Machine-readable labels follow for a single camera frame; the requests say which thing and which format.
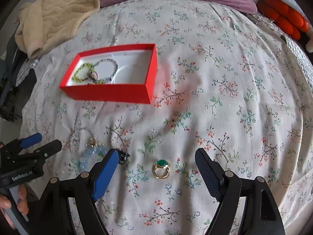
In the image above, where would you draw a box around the light blue bead bracelet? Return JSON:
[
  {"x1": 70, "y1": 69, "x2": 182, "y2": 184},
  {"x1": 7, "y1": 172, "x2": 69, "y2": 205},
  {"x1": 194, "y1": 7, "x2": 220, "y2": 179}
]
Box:
[{"x1": 78, "y1": 146, "x2": 110, "y2": 173}]

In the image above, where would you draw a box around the gold ring green stone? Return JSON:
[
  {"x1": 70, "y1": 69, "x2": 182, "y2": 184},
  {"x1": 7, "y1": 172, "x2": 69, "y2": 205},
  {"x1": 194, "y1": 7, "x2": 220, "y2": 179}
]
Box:
[{"x1": 152, "y1": 159, "x2": 170, "y2": 179}]

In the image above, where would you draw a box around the green bead bracelet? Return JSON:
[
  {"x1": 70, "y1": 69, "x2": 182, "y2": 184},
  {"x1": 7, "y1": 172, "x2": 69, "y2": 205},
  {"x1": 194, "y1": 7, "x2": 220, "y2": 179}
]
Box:
[{"x1": 71, "y1": 62, "x2": 103, "y2": 84}]

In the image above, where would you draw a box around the small multicolour bead bracelet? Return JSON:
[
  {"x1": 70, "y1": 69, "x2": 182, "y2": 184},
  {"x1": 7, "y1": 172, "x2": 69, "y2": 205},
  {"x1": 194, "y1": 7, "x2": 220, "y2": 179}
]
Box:
[{"x1": 93, "y1": 58, "x2": 119, "y2": 83}]

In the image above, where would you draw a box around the red jewelry box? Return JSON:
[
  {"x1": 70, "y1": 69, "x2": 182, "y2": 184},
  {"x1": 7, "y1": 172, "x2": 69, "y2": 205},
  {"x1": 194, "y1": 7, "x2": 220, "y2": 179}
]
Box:
[{"x1": 59, "y1": 43, "x2": 157, "y2": 104}]

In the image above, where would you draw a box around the person's left hand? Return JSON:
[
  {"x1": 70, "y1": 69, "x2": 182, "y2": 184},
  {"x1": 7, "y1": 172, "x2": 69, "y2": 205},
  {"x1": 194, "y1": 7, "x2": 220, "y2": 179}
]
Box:
[{"x1": 0, "y1": 184, "x2": 30, "y2": 215}]

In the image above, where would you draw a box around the black beaded hair clip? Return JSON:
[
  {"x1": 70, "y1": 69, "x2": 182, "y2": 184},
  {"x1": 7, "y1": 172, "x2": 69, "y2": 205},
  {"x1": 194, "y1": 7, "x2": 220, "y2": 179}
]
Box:
[{"x1": 117, "y1": 150, "x2": 130, "y2": 165}]

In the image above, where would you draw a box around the dark chair beside bed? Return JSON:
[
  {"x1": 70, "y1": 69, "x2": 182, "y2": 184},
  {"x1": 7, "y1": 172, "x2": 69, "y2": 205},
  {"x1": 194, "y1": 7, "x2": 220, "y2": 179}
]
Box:
[{"x1": 1, "y1": 37, "x2": 37, "y2": 122}]

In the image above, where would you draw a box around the floral white bedsheet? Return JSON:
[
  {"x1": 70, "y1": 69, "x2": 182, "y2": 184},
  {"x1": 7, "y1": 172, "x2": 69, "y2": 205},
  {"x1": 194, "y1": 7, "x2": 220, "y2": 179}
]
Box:
[{"x1": 21, "y1": 0, "x2": 312, "y2": 234}]

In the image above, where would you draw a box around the beige fleece blanket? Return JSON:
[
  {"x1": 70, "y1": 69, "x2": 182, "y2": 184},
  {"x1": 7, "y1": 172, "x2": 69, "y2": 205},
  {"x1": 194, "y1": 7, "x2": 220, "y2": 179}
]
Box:
[{"x1": 15, "y1": 0, "x2": 100, "y2": 59}]

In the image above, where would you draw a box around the orange plush pillow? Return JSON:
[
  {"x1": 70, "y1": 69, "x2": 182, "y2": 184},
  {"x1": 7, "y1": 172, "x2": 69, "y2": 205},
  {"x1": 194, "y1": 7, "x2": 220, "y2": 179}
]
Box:
[{"x1": 257, "y1": 0, "x2": 309, "y2": 40}]

